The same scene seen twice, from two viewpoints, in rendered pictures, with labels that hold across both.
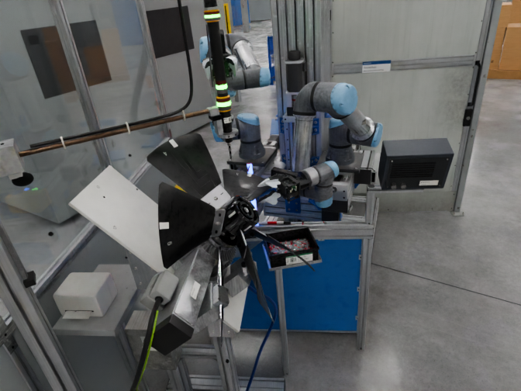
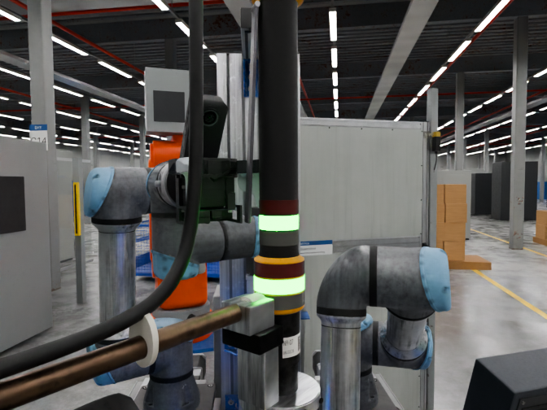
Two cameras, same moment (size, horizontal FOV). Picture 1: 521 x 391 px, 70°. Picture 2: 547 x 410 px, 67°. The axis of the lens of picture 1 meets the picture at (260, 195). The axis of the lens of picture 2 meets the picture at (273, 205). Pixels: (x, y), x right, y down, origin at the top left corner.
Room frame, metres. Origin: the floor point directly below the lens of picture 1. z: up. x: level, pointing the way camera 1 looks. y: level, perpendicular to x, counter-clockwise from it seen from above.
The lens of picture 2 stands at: (0.85, 0.24, 1.64)
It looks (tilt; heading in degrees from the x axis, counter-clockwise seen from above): 3 degrees down; 335
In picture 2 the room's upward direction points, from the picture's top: straight up
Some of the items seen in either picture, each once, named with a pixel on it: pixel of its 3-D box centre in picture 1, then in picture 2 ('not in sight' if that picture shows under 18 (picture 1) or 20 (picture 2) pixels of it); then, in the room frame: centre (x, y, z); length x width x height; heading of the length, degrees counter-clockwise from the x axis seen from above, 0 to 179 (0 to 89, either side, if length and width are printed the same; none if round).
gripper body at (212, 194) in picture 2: (221, 64); (202, 189); (1.39, 0.09, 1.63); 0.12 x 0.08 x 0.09; 2
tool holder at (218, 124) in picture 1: (222, 120); (273, 348); (1.16, 0.10, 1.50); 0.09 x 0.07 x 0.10; 116
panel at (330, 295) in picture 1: (281, 288); not in sight; (1.51, -0.07, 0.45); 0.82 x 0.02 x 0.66; 81
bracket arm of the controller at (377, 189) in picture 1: (395, 188); not in sight; (1.43, -0.59, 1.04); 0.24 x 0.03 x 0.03; 81
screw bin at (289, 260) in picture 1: (290, 247); not in sight; (1.34, -0.11, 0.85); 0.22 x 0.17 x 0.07; 97
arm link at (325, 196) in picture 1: (320, 192); not in sight; (1.39, -0.26, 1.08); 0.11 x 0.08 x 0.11; 50
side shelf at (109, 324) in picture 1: (106, 296); not in sight; (1.14, 0.65, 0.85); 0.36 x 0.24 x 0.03; 171
